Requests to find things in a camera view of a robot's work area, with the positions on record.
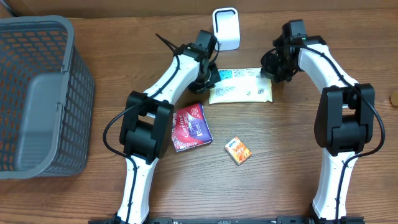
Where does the yellow wet wipes pack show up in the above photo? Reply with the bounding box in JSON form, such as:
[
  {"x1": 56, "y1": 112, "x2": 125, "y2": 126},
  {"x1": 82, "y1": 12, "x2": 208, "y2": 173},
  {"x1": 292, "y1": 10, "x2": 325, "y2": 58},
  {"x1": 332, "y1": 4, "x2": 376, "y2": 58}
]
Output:
[{"x1": 209, "y1": 68, "x2": 273, "y2": 104}]

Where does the red Carefree pad pack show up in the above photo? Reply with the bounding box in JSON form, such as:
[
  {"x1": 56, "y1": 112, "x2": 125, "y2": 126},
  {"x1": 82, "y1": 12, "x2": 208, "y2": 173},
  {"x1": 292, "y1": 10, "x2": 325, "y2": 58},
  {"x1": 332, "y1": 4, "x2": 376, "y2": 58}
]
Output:
[{"x1": 171, "y1": 103, "x2": 213, "y2": 152}]

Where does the Kleenex tissue pack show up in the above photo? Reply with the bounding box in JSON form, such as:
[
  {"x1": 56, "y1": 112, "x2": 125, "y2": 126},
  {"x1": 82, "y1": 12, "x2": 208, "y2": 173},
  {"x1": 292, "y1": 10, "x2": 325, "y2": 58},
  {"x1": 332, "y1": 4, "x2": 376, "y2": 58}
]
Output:
[{"x1": 224, "y1": 137, "x2": 252, "y2": 166}]

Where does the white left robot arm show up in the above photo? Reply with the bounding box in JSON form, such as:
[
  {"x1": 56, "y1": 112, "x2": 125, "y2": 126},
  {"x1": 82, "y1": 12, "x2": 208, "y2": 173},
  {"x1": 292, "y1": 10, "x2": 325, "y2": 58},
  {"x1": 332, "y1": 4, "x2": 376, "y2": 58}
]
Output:
[{"x1": 112, "y1": 30, "x2": 220, "y2": 223}]

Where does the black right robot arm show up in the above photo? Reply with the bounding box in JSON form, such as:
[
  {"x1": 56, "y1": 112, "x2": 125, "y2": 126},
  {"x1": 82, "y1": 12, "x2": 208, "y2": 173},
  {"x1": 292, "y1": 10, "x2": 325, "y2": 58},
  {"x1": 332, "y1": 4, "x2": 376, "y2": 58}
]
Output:
[{"x1": 261, "y1": 20, "x2": 376, "y2": 223}]

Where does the white barcode scanner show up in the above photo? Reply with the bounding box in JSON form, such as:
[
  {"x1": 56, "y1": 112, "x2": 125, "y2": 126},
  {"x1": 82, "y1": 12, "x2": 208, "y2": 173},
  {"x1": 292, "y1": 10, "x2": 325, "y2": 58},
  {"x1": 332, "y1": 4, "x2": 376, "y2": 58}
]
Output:
[{"x1": 212, "y1": 7, "x2": 241, "y2": 51}]

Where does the gold tube cap at edge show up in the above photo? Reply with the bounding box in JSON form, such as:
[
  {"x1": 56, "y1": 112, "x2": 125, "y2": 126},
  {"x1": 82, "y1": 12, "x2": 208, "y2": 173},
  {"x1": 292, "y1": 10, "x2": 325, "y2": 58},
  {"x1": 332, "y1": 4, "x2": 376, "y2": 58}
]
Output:
[{"x1": 389, "y1": 90, "x2": 398, "y2": 108}]

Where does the grey plastic basket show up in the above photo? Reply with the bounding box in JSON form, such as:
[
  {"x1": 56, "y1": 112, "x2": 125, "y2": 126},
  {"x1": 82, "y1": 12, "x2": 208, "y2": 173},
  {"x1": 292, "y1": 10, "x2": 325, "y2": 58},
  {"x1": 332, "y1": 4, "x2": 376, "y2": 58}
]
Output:
[{"x1": 1, "y1": 16, "x2": 95, "y2": 179}]

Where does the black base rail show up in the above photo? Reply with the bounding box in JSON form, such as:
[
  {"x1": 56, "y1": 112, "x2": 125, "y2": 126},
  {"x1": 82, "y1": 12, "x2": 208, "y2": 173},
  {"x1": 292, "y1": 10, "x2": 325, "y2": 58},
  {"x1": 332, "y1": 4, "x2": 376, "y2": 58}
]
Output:
[{"x1": 88, "y1": 216, "x2": 365, "y2": 224}]

